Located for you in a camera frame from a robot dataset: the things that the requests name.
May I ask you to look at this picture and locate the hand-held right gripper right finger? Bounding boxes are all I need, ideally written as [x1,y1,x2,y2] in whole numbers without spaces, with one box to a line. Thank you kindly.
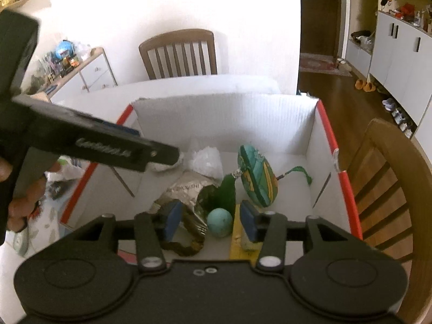
[240,200,357,274]

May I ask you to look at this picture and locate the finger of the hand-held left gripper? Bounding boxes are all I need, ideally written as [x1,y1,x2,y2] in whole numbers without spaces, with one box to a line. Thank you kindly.
[32,95,180,173]

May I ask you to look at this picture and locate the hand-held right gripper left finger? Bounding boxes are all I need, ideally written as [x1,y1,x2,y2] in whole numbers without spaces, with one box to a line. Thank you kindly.
[72,199,184,274]

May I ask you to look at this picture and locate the yellow sponge block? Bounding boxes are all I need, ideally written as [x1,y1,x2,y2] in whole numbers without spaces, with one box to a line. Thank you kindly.
[229,204,262,261]

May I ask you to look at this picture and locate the teal ball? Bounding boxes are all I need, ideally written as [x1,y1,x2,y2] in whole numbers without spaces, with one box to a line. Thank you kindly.
[206,207,234,237]

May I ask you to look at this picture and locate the clear plastic bag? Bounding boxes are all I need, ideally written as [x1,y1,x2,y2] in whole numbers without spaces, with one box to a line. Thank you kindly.
[187,138,224,180]
[151,171,224,237]

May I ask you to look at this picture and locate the brown furry scrunchie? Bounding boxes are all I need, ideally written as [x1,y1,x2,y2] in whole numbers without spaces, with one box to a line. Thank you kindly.
[160,213,207,258]

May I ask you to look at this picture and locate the cream plush toy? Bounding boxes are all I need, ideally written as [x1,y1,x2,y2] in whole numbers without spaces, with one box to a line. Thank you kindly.
[146,148,186,174]

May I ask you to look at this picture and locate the green painted oval ornament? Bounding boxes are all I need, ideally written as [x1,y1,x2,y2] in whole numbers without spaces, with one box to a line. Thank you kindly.
[237,144,313,208]

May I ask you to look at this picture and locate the red and white shoe box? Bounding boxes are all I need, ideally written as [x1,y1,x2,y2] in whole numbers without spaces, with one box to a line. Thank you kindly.
[59,94,364,264]

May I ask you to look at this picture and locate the person's left hand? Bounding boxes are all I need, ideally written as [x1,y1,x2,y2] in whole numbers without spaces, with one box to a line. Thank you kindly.
[6,161,62,233]

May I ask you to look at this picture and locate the blue toy ball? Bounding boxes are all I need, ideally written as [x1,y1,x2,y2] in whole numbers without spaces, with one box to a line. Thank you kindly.
[54,39,75,60]

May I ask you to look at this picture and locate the white plastic-wrapped dark packet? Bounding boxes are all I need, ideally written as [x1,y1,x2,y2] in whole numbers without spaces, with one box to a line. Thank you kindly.
[45,155,92,204]

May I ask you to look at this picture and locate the white sideboard with wooden top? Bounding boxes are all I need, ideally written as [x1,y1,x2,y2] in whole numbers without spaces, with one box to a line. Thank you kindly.
[31,46,119,104]

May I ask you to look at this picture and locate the blue and white printed tablecloth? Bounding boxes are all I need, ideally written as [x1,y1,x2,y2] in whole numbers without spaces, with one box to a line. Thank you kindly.
[0,75,281,324]

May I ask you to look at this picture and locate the wooden slat-back chair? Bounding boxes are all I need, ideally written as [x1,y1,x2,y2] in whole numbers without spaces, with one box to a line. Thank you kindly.
[138,28,218,80]

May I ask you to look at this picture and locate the wooden chair with curved back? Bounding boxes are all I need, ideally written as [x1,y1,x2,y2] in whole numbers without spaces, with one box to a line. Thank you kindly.
[346,118,432,324]

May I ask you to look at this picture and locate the patterned doormat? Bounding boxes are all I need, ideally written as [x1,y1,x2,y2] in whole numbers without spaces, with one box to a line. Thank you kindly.
[299,52,352,77]

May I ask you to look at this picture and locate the row of shoes under cabinet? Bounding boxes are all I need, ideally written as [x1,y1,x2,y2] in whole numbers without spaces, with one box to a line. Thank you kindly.
[382,97,415,140]

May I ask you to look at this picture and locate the dark brown door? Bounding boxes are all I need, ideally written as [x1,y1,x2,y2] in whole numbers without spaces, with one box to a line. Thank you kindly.
[299,0,350,65]

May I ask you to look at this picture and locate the white and wood wall cabinet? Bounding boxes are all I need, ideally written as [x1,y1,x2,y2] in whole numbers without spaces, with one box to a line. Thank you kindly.
[343,0,432,142]

